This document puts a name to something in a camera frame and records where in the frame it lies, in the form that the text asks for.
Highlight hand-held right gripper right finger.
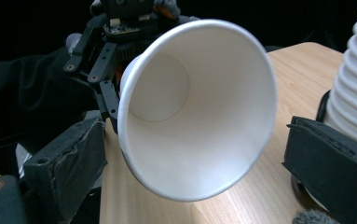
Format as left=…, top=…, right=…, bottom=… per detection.
left=281, top=115, right=357, bottom=224

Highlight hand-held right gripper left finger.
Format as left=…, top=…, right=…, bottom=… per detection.
left=21, top=117, right=108, bottom=224

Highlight single white paper cup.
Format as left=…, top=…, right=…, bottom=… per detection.
left=117, top=18, right=279, bottom=203

